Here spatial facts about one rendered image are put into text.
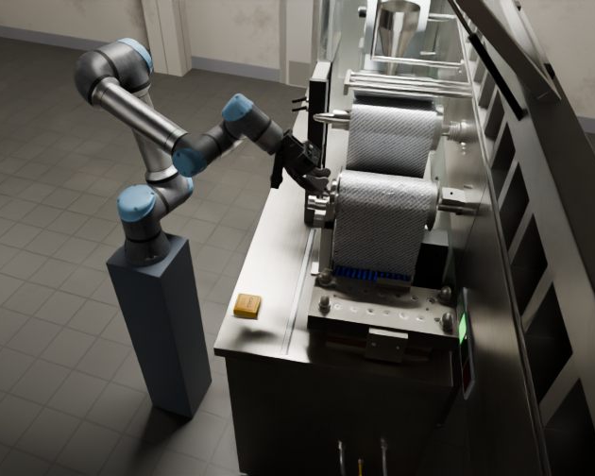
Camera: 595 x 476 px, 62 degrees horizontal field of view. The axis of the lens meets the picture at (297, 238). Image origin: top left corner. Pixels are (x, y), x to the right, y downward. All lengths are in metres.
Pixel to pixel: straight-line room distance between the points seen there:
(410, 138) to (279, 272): 0.59
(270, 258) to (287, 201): 0.32
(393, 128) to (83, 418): 1.81
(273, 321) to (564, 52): 3.61
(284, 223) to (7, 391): 1.56
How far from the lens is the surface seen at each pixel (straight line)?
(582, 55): 4.62
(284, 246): 1.72
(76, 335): 2.79
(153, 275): 1.67
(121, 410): 2.47
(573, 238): 0.72
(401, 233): 1.37
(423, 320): 1.38
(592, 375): 0.64
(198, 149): 1.28
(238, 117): 1.28
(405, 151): 1.50
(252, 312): 1.49
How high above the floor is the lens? 2.07
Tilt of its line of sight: 42 degrees down
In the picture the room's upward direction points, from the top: 2 degrees clockwise
